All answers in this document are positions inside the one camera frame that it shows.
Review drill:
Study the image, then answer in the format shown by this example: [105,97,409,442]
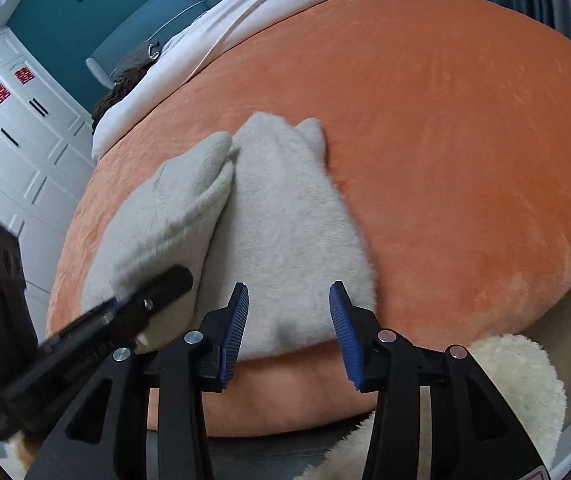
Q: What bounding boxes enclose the teal upholstered headboard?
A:
[86,0,223,88]

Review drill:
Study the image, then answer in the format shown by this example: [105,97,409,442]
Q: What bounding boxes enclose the beige knit sweater black hearts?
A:
[82,113,375,360]

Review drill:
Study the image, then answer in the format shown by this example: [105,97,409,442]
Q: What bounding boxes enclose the dark curly haired head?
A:
[92,63,153,130]

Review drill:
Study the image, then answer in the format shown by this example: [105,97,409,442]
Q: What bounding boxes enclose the white wardrobe with red stickers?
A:
[0,27,95,339]

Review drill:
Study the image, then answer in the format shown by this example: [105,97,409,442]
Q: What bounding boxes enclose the orange plush bed blanket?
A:
[48,0,571,437]

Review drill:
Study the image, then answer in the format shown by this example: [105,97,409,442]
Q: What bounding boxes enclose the white folded duvet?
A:
[92,0,327,162]

